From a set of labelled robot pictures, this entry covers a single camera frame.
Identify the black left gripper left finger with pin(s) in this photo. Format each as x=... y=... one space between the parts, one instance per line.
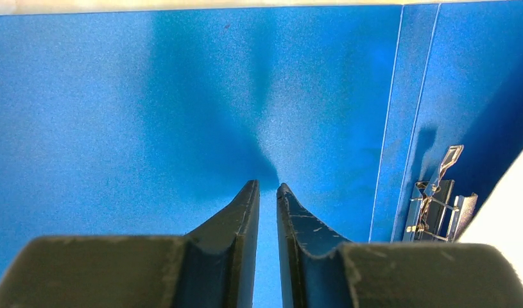
x=211 y=266

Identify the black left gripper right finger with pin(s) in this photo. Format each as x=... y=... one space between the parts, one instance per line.
x=321 y=268

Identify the blue plastic file folder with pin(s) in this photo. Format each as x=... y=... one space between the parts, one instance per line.
x=150 y=122

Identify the white printed paper stack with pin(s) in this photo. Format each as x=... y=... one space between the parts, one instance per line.
x=499 y=222

